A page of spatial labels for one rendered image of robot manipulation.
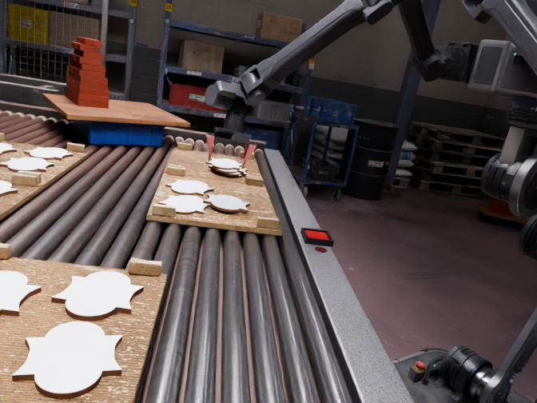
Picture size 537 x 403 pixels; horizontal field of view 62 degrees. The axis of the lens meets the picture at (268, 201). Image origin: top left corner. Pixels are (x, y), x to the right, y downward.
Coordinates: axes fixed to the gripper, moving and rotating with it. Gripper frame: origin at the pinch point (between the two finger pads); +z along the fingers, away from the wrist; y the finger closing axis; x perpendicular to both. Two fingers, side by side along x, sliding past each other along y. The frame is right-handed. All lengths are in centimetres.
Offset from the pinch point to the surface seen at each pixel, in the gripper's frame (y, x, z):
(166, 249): -12.4, -30.7, 20.1
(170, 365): -10, -69, 27
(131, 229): -21.2, -21.1, 19.2
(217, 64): 15, 439, -96
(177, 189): -11.8, 5.8, 11.0
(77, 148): -48, 37, 8
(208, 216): -2.9, -12.0, 14.4
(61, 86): -85, 154, -16
